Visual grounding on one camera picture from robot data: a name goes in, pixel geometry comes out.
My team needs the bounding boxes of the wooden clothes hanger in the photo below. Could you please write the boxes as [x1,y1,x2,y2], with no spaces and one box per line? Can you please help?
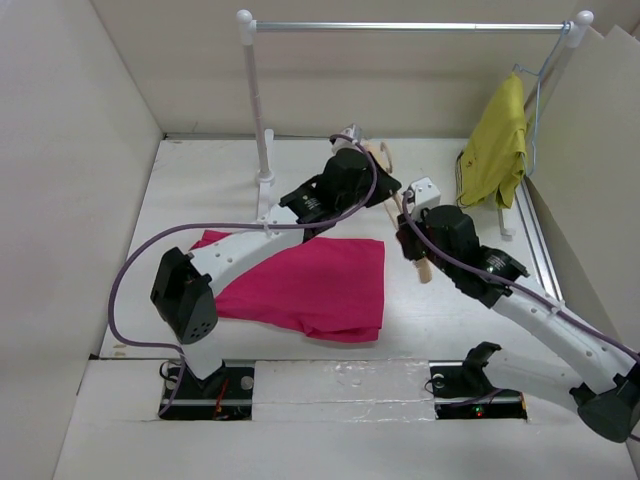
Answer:
[363,140,432,284]

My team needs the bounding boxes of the pink trousers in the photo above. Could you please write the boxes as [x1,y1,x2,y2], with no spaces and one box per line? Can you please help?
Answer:
[216,237,385,344]

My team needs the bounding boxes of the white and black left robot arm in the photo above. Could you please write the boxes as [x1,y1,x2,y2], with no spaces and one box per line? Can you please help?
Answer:
[150,148,401,397]

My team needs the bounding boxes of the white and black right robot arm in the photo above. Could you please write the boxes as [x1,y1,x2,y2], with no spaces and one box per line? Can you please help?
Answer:
[397,205,639,443]

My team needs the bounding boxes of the yellow shirt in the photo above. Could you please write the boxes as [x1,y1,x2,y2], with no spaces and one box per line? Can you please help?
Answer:
[456,73,527,209]

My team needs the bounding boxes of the silver clothes rack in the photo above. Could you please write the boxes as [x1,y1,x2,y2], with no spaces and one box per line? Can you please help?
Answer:
[235,9,595,220]

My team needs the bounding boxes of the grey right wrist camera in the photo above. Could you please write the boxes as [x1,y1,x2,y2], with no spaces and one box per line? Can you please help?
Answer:
[408,176,441,209]

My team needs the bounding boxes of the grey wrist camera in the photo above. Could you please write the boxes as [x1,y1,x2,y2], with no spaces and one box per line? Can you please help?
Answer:
[408,176,441,209]
[330,123,362,154]

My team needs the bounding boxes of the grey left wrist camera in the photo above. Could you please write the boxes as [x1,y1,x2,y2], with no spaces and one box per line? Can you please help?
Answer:
[330,123,362,154]

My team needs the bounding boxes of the black right arm base rail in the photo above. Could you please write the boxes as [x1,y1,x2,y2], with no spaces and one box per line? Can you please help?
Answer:
[424,360,528,421]

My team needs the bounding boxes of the light blue wire hanger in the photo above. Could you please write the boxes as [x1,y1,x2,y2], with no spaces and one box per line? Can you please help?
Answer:
[512,21,573,176]

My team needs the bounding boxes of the black left arm base rail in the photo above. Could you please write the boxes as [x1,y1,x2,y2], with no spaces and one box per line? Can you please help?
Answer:
[159,362,255,422]

